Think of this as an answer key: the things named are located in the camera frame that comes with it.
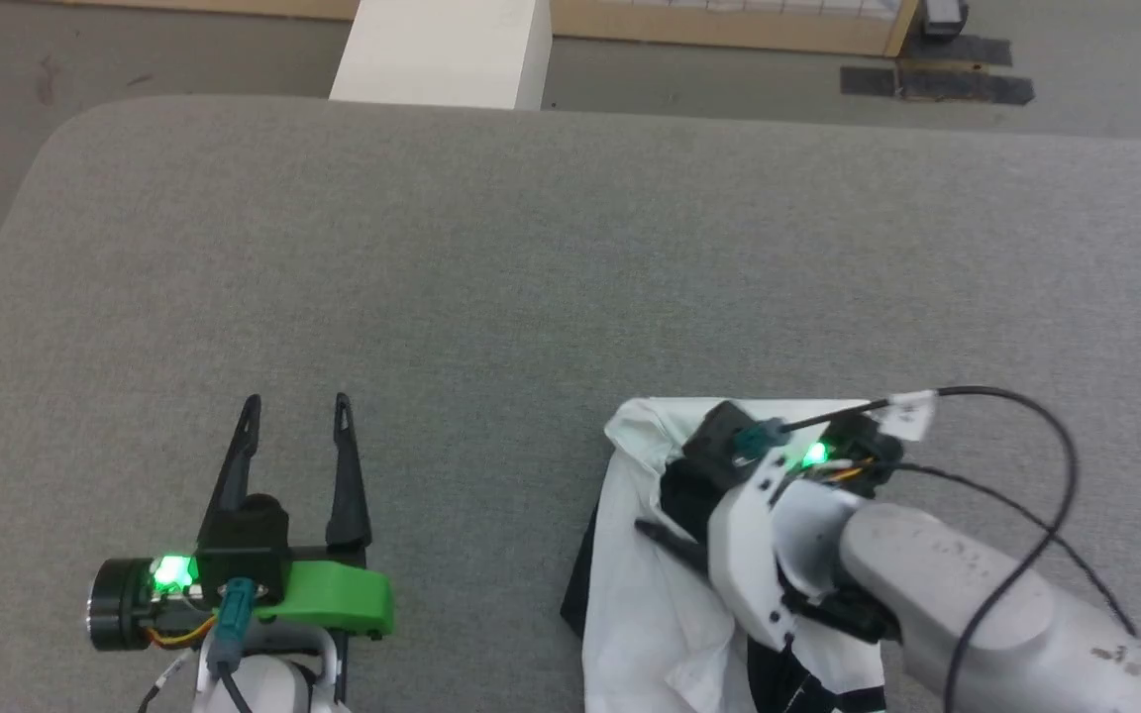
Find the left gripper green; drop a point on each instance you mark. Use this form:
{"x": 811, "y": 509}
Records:
{"x": 333, "y": 594}

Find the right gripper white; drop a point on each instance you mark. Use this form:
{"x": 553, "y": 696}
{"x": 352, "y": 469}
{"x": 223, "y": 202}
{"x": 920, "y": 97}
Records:
{"x": 744, "y": 555}

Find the black and white garment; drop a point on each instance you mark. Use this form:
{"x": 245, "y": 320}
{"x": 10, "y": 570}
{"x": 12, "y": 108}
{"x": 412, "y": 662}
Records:
{"x": 630, "y": 634}

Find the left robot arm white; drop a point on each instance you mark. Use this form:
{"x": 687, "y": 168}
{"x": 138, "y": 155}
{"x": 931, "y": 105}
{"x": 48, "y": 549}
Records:
{"x": 268, "y": 688}

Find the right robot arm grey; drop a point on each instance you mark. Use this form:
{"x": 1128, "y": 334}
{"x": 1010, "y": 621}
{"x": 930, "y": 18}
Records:
{"x": 977, "y": 614}

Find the white rectangular box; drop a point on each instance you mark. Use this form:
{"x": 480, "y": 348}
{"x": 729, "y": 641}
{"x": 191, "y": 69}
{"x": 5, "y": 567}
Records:
{"x": 442, "y": 54}

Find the small black floor tape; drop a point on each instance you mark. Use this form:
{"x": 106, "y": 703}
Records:
{"x": 868, "y": 81}

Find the lemon print grid screen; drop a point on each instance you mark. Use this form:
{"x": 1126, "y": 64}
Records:
{"x": 709, "y": 25}

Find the long dark floor tape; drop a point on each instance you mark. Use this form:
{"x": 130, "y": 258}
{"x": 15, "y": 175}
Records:
{"x": 967, "y": 87}

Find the black floor tape strip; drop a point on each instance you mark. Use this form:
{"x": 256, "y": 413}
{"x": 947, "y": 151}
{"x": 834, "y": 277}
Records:
{"x": 962, "y": 50}

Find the grey metal stand leg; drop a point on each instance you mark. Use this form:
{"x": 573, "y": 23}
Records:
{"x": 944, "y": 15}

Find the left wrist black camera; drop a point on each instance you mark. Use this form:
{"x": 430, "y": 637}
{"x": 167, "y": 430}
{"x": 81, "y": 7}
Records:
{"x": 244, "y": 550}

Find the wrist black camera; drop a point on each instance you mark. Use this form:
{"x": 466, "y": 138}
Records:
{"x": 244, "y": 550}
{"x": 719, "y": 441}

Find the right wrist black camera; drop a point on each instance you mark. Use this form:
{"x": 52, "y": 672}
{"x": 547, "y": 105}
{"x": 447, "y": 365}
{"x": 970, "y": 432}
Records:
{"x": 719, "y": 441}

